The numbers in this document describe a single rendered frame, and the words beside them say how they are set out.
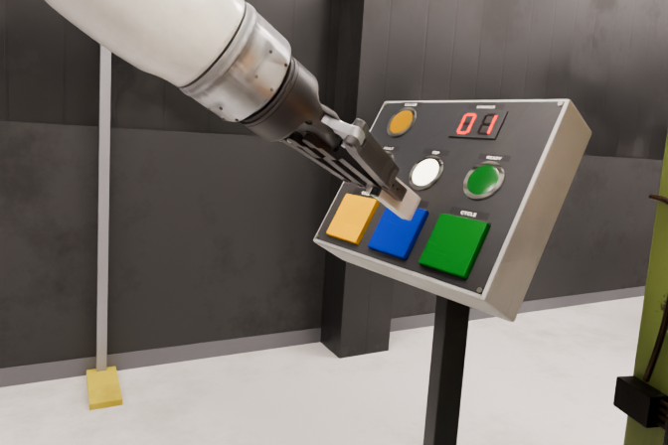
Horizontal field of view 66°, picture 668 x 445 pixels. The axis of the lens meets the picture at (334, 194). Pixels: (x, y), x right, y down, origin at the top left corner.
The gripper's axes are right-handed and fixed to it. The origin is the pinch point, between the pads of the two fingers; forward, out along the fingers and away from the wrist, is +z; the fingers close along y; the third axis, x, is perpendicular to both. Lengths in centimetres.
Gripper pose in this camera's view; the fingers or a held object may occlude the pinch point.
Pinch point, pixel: (394, 194)
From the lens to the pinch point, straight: 58.2
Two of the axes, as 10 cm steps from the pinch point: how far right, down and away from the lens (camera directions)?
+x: 4.5, -8.7, 2.1
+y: 6.1, 1.3, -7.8
